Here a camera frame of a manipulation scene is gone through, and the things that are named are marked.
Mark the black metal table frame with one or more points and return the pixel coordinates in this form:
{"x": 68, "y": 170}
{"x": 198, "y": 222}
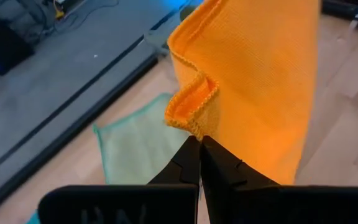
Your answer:
{"x": 73, "y": 130}

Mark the pale green towel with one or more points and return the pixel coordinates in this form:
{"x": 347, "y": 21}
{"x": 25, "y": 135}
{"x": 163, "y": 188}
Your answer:
{"x": 135, "y": 146}

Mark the black box with blue light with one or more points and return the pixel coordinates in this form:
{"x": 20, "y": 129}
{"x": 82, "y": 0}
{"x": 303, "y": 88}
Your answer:
{"x": 5, "y": 49}

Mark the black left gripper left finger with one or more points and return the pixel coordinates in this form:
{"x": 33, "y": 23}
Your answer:
{"x": 179, "y": 174}

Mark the teal microfiber towel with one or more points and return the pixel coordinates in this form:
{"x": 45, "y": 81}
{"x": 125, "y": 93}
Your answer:
{"x": 33, "y": 218}

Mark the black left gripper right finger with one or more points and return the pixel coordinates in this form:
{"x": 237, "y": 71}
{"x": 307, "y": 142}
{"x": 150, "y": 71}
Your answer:
{"x": 228, "y": 186}

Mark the orange microfiber towel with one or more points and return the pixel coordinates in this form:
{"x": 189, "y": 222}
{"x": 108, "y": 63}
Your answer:
{"x": 259, "y": 77}

